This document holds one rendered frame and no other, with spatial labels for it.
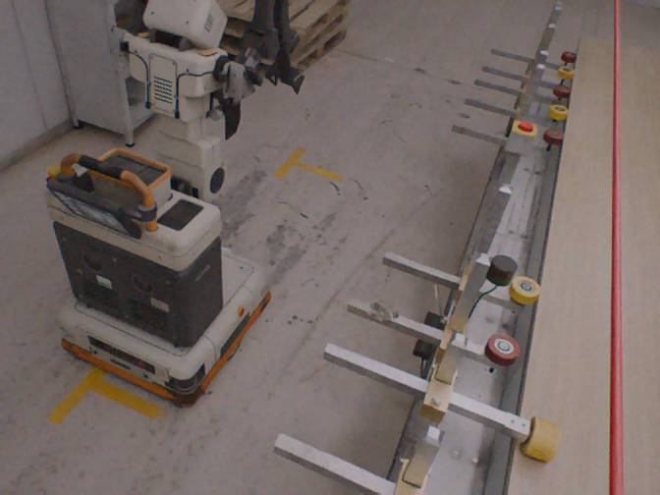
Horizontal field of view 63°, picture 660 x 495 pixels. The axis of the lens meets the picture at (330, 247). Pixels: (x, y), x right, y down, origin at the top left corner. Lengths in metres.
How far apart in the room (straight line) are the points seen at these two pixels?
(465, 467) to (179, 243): 1.03
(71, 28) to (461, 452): 3.00
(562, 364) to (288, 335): 1.36
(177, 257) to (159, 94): 0.54
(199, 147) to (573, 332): 1.33
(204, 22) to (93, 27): 1.71
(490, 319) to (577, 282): 0.32
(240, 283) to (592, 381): 1.41
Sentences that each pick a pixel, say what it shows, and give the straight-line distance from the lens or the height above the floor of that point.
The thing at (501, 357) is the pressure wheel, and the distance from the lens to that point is 1.43.
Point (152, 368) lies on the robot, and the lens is 2.14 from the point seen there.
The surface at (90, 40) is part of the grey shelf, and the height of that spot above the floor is 0.64.
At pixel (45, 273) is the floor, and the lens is 2.91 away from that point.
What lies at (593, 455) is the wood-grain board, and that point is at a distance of 1.37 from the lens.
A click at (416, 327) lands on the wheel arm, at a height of 0.86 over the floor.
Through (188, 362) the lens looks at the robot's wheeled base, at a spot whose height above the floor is 0.28.
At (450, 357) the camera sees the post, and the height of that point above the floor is 1.06.
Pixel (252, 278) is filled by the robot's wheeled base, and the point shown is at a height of 0.28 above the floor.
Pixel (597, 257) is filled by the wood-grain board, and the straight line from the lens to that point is 1.87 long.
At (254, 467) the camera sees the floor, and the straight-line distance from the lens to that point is 2.16.
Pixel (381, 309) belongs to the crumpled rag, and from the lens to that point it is 1.47.
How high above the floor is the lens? 1.94
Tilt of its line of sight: 42 degrees down
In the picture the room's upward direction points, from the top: 8 degrees clockwise
